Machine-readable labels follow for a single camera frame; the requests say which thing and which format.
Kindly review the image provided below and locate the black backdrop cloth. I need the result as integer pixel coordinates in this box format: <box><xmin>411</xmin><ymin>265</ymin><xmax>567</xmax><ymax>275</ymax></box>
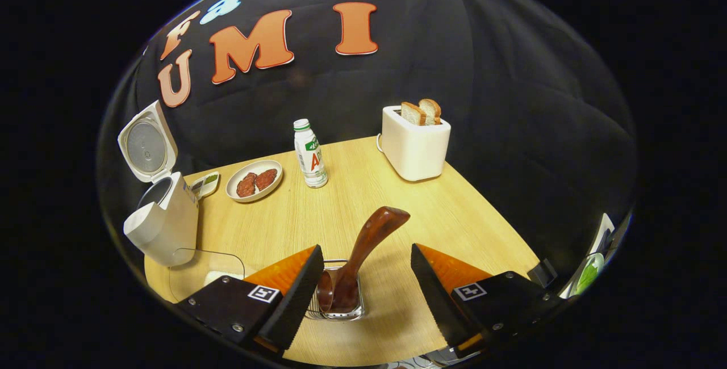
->
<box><xmin>97</xmin><ymin>0</ymin><xmax>637</xmax><ymax>301</ymax></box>

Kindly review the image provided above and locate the white bottle green label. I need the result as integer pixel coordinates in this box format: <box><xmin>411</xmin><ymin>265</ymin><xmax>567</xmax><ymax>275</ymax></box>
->
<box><xmin>293</xmin><ymin>119</ymin><xmax>329</xmax><ymax>189</ymax></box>

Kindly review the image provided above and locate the white rice cooker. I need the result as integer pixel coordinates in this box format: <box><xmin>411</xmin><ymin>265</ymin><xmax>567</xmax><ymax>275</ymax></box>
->
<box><xmin>118</xmin><ymin>100</ymin><xmax>199</xmax><ymax>267</ymax></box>

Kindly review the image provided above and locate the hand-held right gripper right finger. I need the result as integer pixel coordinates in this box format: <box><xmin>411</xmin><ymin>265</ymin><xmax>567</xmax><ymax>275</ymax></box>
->
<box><xmin>411</xmin><ymin>243</ymin><xmax>569</xmax><ymax>358</ymax></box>

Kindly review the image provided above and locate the small white dish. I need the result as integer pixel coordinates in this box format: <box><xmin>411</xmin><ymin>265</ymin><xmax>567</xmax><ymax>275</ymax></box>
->
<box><xmin>190</xmin><ymin>171</ymin><xmax>220</xmax><ymax>199</ymax></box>

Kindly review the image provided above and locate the white toaster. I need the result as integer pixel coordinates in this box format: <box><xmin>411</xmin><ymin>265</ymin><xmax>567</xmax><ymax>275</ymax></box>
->
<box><xmin>379</xmin><ymin>105</ymin><xmax>452</xmax><ymax>182</ymax></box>

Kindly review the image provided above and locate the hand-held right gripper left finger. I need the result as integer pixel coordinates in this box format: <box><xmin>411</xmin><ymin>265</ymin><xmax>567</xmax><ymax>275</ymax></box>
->
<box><xmin>173</xmin><ymin>244</ymin><xmax>325</xmax><ymax>357</ymax></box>

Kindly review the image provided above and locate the green and white object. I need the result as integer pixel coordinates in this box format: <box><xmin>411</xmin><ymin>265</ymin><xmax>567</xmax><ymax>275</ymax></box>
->
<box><xmin>559</xmin><ymin>213</ymin><xmax>617</xmax><ymax>299</ymax></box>

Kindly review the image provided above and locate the clear glass container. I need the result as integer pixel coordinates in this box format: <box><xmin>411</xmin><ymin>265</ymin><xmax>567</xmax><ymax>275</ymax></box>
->
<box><xmin>169</xmin><ymin>248</ymin><xmax>246</xmax><ymax>303</ymax></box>

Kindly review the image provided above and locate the white round plate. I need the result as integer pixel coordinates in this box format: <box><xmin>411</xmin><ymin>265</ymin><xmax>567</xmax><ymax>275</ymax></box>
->
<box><xmin>225</xmin><ymin>160</ymin><xmax>283</xmax><ymax>203</ymax></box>

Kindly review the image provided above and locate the toasted bread slice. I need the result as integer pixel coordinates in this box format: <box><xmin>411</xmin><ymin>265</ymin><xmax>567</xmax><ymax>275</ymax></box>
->
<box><xmin>400</xmin><ymin>102</ymin><xmax>427</xmax><ymax>126</ymax></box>
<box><xmin>419</xmin><ymin>98</ymin><xmax>442</xmax><ymax>125</ymax></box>

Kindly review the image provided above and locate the brown wooden spoon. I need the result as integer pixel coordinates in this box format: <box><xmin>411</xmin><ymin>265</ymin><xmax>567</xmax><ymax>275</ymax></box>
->
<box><xmin>316</xmin><ymin>206</ymin><xmax>411</xmax><ymax>313</ymax></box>

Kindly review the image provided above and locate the metal wire chopstick holder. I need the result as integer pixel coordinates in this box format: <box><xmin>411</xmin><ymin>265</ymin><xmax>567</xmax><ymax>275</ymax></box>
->
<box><xmin>304</xmin><ymin>259</ymin><xmax>365</xmax><ymax>321</ymax></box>

